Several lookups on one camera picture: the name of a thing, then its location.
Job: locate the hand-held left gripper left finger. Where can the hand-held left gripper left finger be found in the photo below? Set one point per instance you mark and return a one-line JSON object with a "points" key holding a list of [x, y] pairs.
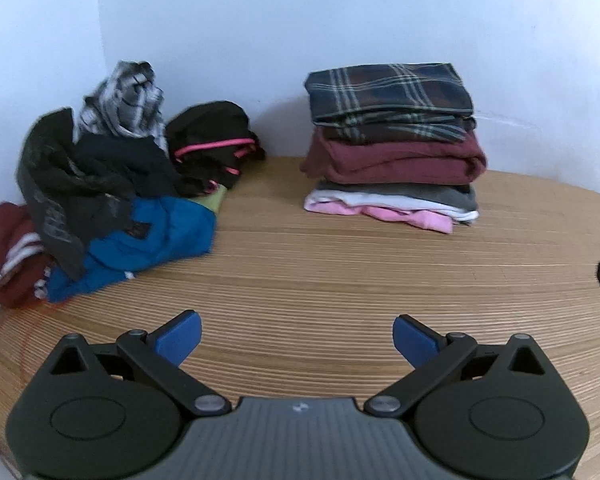
{"points": [[180, 340]]}

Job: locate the black garment with pink trim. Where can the black garment with pink trim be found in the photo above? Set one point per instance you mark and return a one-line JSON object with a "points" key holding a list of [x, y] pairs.
{"points": [[205, 130]]}

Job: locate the black printed T-shirt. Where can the black printed T-shirt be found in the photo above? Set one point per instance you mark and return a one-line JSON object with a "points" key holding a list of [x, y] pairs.
{"points": [[50, 195]]}

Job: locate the black and white plaid shirt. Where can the black and white plaid shirt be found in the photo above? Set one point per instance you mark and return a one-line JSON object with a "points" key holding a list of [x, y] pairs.
{"points": [[125, 95]]}

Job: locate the pink folded garment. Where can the pink folded garment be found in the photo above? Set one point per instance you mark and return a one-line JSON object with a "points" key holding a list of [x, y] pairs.
{"points": [[420, 220]]}

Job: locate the blue garment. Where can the blue garment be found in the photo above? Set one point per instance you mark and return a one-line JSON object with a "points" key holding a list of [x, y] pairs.
{"points": [[150, 240]]}

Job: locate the maroon garment with white stripes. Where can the maroon garment with white stripes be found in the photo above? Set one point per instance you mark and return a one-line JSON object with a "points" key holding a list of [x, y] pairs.
{"points": [[10, 240]]}

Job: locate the grey folded garment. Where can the grey folded garment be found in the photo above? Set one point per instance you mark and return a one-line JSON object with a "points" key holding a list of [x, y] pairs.
{"points": [[430, 195]]}

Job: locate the plain black garment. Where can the plain black garment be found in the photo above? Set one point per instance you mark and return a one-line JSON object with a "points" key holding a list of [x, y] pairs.
{"points": [[125, 160]]}

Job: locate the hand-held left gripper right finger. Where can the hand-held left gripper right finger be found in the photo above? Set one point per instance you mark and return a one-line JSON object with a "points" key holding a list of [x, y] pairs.
{"points": [[412, 342]]}

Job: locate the white folded garment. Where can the white folded garment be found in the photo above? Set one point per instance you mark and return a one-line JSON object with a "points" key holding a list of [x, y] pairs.
{"points": [[330, 202]]}

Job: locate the yellow-green garment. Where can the yellow-green garment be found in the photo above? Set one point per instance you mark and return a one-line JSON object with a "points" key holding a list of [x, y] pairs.
{"points": [[214, 201]]}

